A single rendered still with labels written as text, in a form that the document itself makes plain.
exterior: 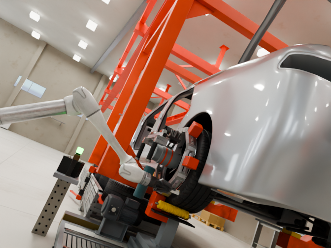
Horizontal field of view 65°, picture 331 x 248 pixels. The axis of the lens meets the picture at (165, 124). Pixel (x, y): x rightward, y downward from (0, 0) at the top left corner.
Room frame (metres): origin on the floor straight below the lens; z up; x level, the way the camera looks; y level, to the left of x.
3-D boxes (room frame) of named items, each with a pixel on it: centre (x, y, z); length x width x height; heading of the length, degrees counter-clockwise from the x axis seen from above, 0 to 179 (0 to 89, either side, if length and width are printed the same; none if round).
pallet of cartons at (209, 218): (9.25, -2.64, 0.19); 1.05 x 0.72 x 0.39; 23
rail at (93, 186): (3.65, 0.62, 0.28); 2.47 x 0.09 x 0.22; 15
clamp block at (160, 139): (1.82, -0.01, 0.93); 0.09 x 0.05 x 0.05; 105
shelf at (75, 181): (2.01, 0.52, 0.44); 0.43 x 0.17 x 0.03; 15
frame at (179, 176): (2.04, -0.17, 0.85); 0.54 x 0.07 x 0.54; 15
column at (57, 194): (2.04, 0.53, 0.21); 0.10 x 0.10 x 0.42; 15
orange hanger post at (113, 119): (4.29, 0.85, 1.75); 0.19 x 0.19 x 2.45; 15
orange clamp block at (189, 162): (1.74, -0.26, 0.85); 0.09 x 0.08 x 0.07; 15
